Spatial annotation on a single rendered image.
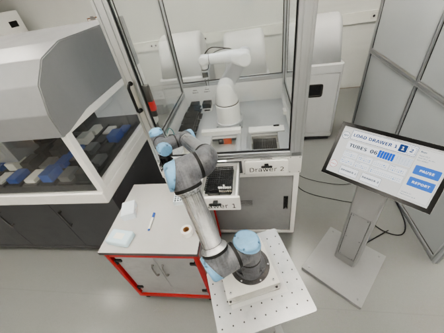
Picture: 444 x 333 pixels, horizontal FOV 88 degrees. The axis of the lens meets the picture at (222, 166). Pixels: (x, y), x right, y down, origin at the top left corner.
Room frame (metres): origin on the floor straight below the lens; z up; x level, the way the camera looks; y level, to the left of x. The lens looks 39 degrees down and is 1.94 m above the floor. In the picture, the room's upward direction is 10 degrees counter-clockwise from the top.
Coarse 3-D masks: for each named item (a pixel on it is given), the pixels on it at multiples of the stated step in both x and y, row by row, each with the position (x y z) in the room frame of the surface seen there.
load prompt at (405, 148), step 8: (352, 136) 1.01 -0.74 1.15; (360, 136) 0.99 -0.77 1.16; (368, 136) 0.96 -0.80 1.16; (376, 136) 0.94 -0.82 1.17; (376, 144) 0.91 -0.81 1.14; (384, 144) 0.89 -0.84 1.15; (392, 144) 0.87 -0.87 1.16; (400, 144) 0.85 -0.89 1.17; (408, 144) 0.83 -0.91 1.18; (400, 152) 0.82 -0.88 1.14; (408, 152) 0.81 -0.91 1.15; (416, 152) 0.79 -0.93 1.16
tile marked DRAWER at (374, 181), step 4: (364, 172) 0.84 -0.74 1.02; (360, 176) 0.84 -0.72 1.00; (364, 176) 0.83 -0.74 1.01; (368, 176) 0.82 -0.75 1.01; (372, 176) 0.81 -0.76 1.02; (360, 180) 0.82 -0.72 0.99; (364, 180) 0.81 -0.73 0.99; (368, 180) 0.80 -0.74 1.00; (372, 180) 0.80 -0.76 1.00; (376, 180) 0.79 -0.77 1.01; (380, 180) 0.78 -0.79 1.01; (372, 184) 0.78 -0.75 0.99; (376, 184) 0.77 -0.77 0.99
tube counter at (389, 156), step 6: (372, 150) 0.90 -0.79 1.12; (378, 150) 0.89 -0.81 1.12; (378, 156) 0.87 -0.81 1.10; (384, 156) 0.85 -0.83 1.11; (390, 156) 0.83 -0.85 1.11; (396, 156) 0.82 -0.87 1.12; (402, 156) 0.81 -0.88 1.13; (396, 162) 0.80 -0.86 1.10; (402, 162) 0.79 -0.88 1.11; (408, 162) 0.77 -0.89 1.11
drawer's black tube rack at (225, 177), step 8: (216, 168) 1.24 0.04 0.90; (224, 168) 1.23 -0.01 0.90; (232, 168) 1.22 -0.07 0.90; (208, 176) 1.18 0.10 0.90; (216, 176) 1.19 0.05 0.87; (224, 176) 1.15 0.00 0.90; (232, 176) 1.13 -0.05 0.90; (208, 184) 1.10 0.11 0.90; (216, 184) 1.09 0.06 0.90; (232, 184) 1.09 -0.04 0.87; (208, 192) 1.06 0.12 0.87; (216, 192) 1.04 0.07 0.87; (224, 192) 1.03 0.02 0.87
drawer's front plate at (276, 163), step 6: (246, 162) 1.22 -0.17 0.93; (252, 162) 1.21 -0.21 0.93; (258, 162) 1.20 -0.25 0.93; (264, 162) 1.19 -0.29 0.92; (270, 162) 1.19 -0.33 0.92; (276, 162) 1.18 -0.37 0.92; (282, 162) 1.17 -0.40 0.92; (288, 162) 1.16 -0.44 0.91; (246, 168) 1.22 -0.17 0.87; (258, 168) 1.20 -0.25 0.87; (264, 168) 1.19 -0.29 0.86; (276, 168) 1.18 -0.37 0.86
